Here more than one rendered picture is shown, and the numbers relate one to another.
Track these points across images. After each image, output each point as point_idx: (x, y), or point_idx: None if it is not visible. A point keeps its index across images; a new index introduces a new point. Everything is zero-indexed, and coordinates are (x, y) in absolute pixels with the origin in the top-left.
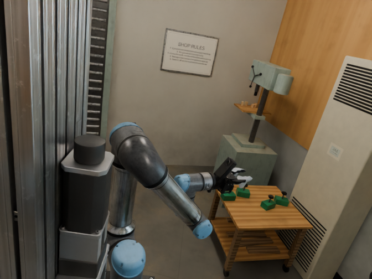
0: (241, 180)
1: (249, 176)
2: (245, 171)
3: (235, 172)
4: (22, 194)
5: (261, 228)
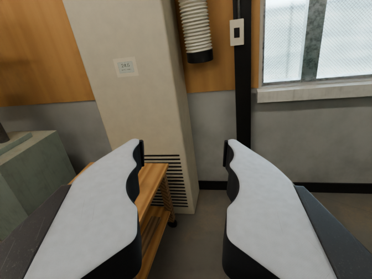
0: (347, 242)
1: (230, 141)
2: (143, 145)
3: (139, 228)
4: None
5: (140, 222)
